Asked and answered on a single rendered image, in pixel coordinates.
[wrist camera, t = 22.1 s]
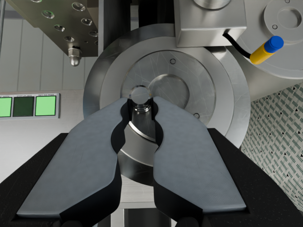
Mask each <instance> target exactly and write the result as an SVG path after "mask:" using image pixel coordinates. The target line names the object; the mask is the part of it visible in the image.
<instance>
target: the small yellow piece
mask: <svg viewBox="0 0 303 227"><path fill-rule="evenodd" d="M222 36H223V37H225V38H226V39H227V40H228V41H229V42H230V43H231V44H232V46H233V47H234V48H235V49H236V50H237V51H238V52H239V53H240V54H241V55H243V56H244V57H246V58H248V59H250V61H251V62H252V63H253V64H260V63H262V62H263V61H265V60H266V59H267V58H269V57H270V56H272V55H273V54H274V53H276V51H278V50H279V49H280V48H282V47H283V45H284V41H283V39H282V38H281V37H279V36H273V37H271V38H270V39H269V40H268V41H266V42H265V43H263V44H262V45H261V46H260V47H259V48H258V49H256V50H255V51H254V52H253V53H252V54H250V53H248V52H246V51H245V50H244V49H243V48H242V47H240V46H239V44H238V43H237V42H236V41H235V40H234V39H233V37H232V36H230V35H229V34H228V33H225V34H223V35H222Z"/></svg>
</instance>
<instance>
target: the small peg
mask: <svg viewBox="0 0 303 227"><path fill-rule="evenodd" d="M151 97H152V94H151V91H150V90H149V89H148V88H147V87H146V86H143V85H138V86H135V87H133V88H132V89H131V91H130V93H129V99H130V102H131V103H132V105H133V107H134V108H135V110H136V111H138V112H140V113H146V112H148V111H149V110H150V109H151Z"/></svg>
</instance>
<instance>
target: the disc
mask: <svg viewBox="0 0 303 227"><path fill-rule="evenodd" d="M159 36H174V37H176V36H175V24H173V23H159V24H152V25H147V26H143V27H139V28H137V29H134V30H132V31H129V32H127V33H125V34H124V35H122V36H121V37H119V38H118V39H116V40H115V41H114V42H112V43H111V44H110V45H109V46H108V47H107V48H106V49H105V50H104V51H103V52H102V53H101V54H100V56H99V57H98V58H97V60H96V61H95V63H94V65H93V67H92V68H91V70H90V73H89V75H88V77H87V81H86V84H85V88H84V93H83V116H84V119H85V118H87V117H88V116H90V115H91V114H93V113H95V112H96V111H98V110H100V91H101V85H102V82H103V79H104V77H105V74H106V72H107V70H108V69H109V67H110V65H111V64H112V63H113V61H114V60H115V59H116V58H117V57H118V56H119V55H120V54H121V53H122V52H123V51H125V50H126V49H127V48H129V47H130V46H132V45H134V44H136V43H138V42H140V41H143V40H145V39H149V38H153V37H159ZM203 47H204V48H206V49H207V50H208V51H210V52H211V53H212V54H213V55H214V56H215V57H216V58H217V59H218V60H219V61H220V62H221V64H222V65H223V67H224V68H225V70H226V71H227V73H228V75H229V78H230V80H231V83H232V87H233V90H234V115H233V119H232V123H231V126H230V128H229V130H228V132H227V134H226V136H225V137H226V138H227V139H228V140H229V141H230V142H231V143H233V144H234V145H235V146H236V147H237V148H238V149H239V147H240V146H241V144H242V142H243V140H244V137H245V135H246V132H247V129H248V125H249V120H250V112H251V101H250V93H249V88H248V84H247V81H246V78H245V75H244V73H243V71H242V69H241V67H240V65H239V64H238V62H237V60H236V59H235V58H234V56H233V55H232V54H231V53H230V52H229V51H228V50H227V49H226V48H225V47H224V46H203ZM117 155H118V160H119V167H120V173H121V174H122V175H123V176H125V177H127V178H129V179H130V180H133V181H135V182H138V183H141V184H144V185H147V186H153V167H152V166H148V165H145V164H142V163H140V162H138V161H136V160H134V159H132V158H130V157H129V156H127V155H126V154H125V153H124V152H123V151H121V150H120V151H119V152H118V154H117Z"/></svg>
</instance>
